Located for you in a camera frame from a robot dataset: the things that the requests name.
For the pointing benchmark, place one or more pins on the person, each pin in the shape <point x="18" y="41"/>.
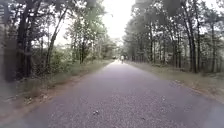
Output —
<point x="122" y="58"/>

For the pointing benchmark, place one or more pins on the grey asphalt road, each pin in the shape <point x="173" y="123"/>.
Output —
<point x="123" y="96"/>

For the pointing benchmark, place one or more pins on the grass and leaf verge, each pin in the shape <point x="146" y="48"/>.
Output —
<point x="186" y="76"/>
<point x="50" y="81"/>

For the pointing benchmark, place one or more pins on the row of trees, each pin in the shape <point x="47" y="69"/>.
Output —
<point x="50" y="36"/>
<point x="173" y="33"/>

